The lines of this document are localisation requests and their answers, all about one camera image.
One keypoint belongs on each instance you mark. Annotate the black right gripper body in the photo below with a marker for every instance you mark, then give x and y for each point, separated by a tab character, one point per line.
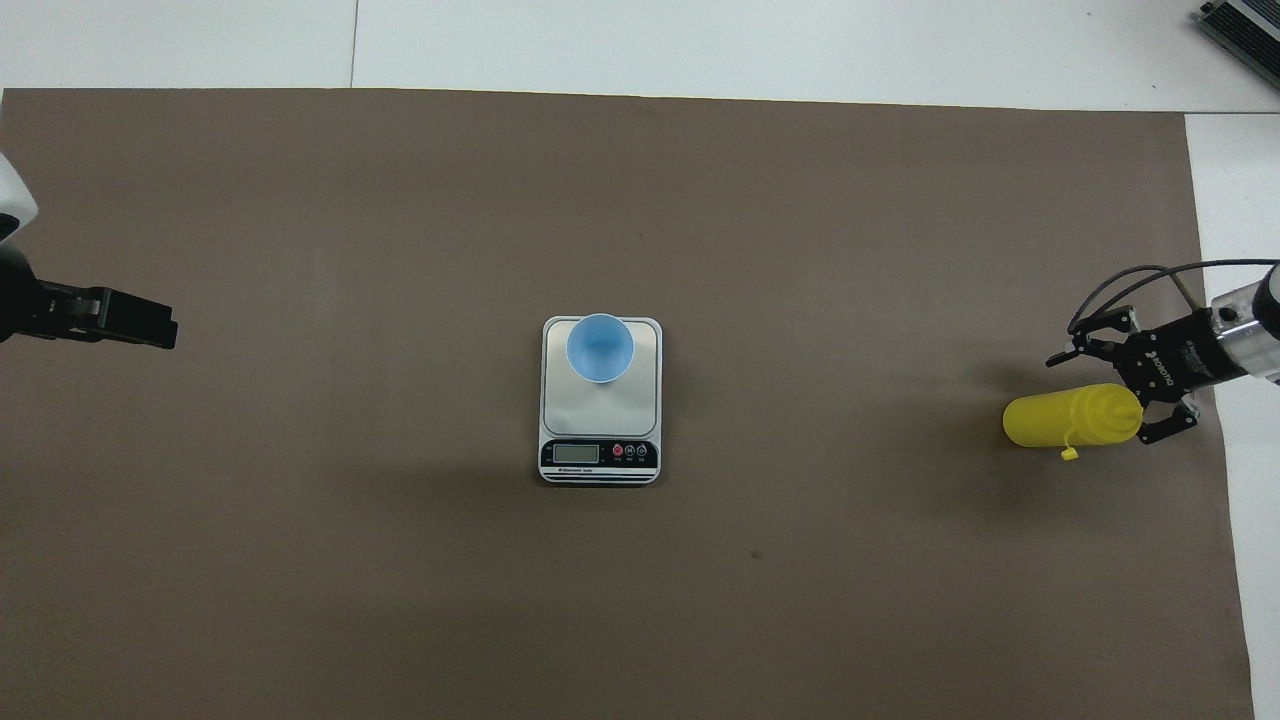
1175	358

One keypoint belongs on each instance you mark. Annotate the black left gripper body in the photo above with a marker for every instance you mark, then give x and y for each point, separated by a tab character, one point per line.
35	305

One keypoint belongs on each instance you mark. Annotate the yellow squeeze seasoning bottle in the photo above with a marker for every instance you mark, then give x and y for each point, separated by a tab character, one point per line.
1050	420

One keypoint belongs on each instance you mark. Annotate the light blue plastic cup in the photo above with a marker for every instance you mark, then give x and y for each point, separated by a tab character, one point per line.
600	345

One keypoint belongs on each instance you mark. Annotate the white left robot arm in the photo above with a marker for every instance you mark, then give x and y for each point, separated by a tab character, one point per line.
12	195

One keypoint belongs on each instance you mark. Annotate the silver digital kitchen scale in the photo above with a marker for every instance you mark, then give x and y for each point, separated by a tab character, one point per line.
600	415

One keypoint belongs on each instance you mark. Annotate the grey metal device box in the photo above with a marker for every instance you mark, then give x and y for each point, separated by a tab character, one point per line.
1250	30

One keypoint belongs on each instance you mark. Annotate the brown table mat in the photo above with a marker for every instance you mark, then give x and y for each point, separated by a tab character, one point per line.
400	560

